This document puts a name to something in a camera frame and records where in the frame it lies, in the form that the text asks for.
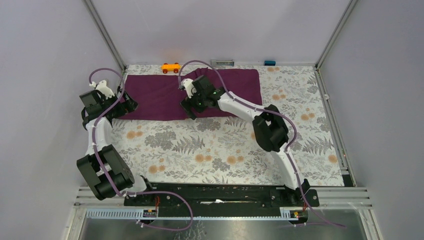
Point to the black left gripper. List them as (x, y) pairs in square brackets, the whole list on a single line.
[(128, 105)]

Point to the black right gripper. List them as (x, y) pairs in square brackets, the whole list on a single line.
[(187, 106)]

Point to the purple cloth wrap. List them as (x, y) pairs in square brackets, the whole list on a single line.
[(159, 97)]

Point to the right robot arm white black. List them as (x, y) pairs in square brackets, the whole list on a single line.
[(269, 125)]

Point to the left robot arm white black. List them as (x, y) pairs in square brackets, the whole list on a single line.
[(104, 170)]

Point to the orange toy car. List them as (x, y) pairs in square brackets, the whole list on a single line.
[(171, 68)]

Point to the blue plastic block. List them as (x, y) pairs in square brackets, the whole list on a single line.
[(269, 63)]

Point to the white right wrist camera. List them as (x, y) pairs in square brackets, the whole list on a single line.
[(188, 86)]

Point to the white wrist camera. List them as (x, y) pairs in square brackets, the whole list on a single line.
[(103, 88), (188, 86)]

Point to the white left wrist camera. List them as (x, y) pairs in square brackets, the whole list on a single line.
[(103, 88)]

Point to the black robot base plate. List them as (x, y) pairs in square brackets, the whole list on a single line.
[(217, 200)]

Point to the slotted grey cable duct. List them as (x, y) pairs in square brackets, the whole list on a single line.
[(149, 214)]

